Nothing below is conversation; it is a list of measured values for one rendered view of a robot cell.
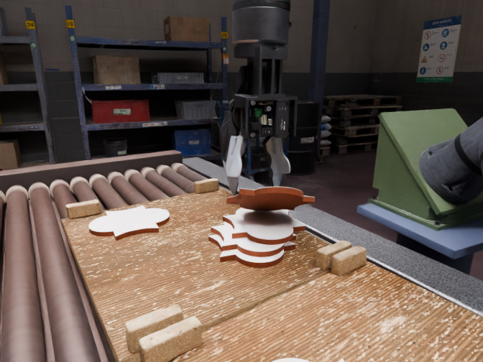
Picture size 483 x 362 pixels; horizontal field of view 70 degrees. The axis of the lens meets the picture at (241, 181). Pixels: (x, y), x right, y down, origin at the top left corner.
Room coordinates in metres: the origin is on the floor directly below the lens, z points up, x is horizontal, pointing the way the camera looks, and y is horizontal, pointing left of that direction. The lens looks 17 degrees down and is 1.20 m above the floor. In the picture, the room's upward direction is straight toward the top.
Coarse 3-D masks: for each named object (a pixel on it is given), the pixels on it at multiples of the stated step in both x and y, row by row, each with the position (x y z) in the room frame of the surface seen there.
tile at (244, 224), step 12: (228, 216) 0.54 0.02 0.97; (240, 216) 0.54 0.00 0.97; (252, 216) 0.55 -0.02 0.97; (264, 216) 0.55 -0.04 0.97; (276, 216) 0.55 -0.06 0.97; (288, 216) 0.55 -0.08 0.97; (240, 228) 0.49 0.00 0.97; (252, 228) 0.50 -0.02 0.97; (264, 228) 0.50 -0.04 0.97; (276, 228) 0.50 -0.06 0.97; (288, 228) 0.50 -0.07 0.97; (300, 228) 0.51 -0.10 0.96; (252, 240) 0.47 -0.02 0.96; (264, 240) 0.46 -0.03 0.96; (276, 240) 0.46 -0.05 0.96; (288, 240) 0.47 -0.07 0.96
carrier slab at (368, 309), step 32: (320, 288) 0.38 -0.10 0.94; (352, 288) 0.38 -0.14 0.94; (384, 288) 0.38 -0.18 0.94; (416, 288) 0.38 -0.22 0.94; (256, 320) 0.32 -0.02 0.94; (288, 320) 0.32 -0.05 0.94; (320, 320) 0.32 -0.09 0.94; (352, 320) 0.32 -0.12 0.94; (384, 320) 0.32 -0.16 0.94; (416, 320) 0.32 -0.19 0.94; (448, 320) 0.32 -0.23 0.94; (480, 320) 0.32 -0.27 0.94; (192, 352) 0.27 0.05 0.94; (224, 352) 0.27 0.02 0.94; (256, 352) 0.27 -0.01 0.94; (288, 352) 0.27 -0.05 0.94; (320, 352) 0.27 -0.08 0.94; (352, 352) 0.27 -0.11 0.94; (384, 352) 0.27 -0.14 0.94; (416, 352) 0.27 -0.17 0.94; (448, 352) 0.27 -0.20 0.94; (480, 352) 0.27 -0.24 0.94
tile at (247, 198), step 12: (240, 192) 0.47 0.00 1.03; (252, 192) 0.48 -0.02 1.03; (264, 192) 0.46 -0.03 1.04; (276, 192) 0.45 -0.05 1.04; (288, 192) 0.46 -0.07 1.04; (300, 192) 0.47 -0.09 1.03; (240, 204) 0.53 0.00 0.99; (252, 204) 0.53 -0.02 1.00; (264, 204) 0.52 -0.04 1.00; (276, 204) 0.52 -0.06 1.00; (288, 204) 0.51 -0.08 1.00; (300, 204) 0.51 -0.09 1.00
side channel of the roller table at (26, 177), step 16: (96, 160) 1.02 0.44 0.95; (112, 160) 1.02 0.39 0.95; (128, 160) 1.03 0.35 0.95; (144, 160) 1.06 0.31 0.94; (160, 160) 1.09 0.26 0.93; (176, 160) 1.12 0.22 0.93; (0, 176) 0.85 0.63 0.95; (16, 176) 0.87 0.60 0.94; (32, 176) 0.89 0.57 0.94; (48, 176) 0.91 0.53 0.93; (64, 176) 0.93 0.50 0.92; (80, 176) 0.96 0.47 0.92
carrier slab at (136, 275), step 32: (224, 192) 0.76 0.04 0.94; (64, 224) 0.58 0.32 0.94; (192, 224) 0.58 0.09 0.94; (96, 256) 0.46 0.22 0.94; (128, 256) 0.46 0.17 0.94; (160, 256) 0.46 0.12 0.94; (192, 256) 0.46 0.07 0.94; (288, 256) 0.46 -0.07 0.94; (96, 288) 0.38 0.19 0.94; (128, 288) 0.38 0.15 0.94; (160, 288) 0.38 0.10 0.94; (192, 288) 0.38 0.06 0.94; (224, 288) 0.38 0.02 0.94; (256, 288) 0.38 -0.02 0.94; (288, 288) 0.38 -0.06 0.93; (128, 320) 0.32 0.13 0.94; (224, 320) 0.33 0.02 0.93; (128, 352) 0.27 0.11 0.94
